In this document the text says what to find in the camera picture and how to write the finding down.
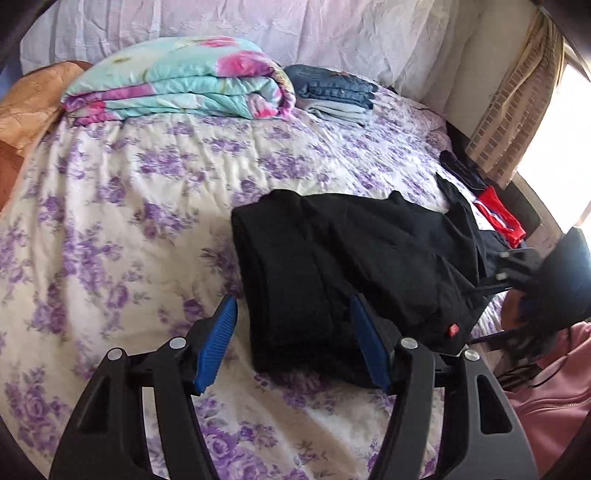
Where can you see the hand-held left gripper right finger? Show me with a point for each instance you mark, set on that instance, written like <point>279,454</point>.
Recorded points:
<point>370,347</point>

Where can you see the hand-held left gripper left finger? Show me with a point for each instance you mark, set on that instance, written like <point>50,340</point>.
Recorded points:
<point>214,344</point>

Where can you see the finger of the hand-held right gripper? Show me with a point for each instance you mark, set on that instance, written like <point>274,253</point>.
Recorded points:
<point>517,254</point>
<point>515,278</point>

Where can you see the black pants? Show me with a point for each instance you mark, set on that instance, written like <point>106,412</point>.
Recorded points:
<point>351,258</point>

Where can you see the person's right forearm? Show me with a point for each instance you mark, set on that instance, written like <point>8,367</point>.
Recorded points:
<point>558,397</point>

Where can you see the red garment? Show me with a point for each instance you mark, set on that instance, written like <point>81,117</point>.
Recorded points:
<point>501,214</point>

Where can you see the dark garment pile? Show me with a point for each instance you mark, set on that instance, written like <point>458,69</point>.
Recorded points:
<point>461,168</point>

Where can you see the bright window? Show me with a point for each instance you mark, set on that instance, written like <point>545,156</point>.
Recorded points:
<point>565,138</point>

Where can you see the purple floral bedspread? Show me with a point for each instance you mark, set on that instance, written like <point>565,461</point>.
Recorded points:
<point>138,207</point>

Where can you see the beige checked curtain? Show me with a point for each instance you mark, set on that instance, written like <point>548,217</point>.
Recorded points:
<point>517,97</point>

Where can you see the folded light blue cloth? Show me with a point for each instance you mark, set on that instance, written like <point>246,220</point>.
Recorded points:
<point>339,113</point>

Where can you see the folded blue jeans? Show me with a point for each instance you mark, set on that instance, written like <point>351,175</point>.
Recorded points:
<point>332,83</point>

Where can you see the folded teal pink floral quilt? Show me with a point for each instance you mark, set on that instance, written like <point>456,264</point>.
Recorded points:
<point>180,78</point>

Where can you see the orange pillow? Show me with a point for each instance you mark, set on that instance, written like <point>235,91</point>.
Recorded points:
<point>27,120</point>

